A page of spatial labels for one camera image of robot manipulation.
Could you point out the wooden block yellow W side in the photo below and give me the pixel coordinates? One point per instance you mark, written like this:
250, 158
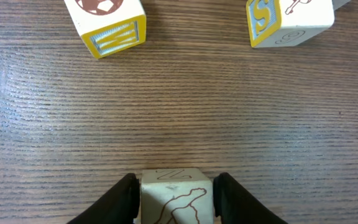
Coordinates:
108, 26

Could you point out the wooden block yellow S side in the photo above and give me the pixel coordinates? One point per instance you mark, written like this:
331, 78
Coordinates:
287, 23

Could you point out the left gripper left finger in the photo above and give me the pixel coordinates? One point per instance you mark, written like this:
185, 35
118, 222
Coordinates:
119, 205

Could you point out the wooden block bear drawing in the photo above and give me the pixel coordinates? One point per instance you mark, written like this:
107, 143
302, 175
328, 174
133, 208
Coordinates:
176, 196

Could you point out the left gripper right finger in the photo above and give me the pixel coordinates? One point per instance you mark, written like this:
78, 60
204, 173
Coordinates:
235, 205

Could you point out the wooden block red scribble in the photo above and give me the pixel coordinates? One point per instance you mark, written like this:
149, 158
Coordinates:
339, 3

